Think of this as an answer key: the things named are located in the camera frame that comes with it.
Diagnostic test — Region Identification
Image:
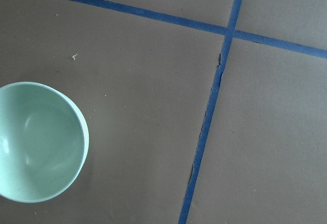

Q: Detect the green bowl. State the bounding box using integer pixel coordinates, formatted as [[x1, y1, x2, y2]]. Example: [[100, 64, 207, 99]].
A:
[[1, 82, 89, 203]]

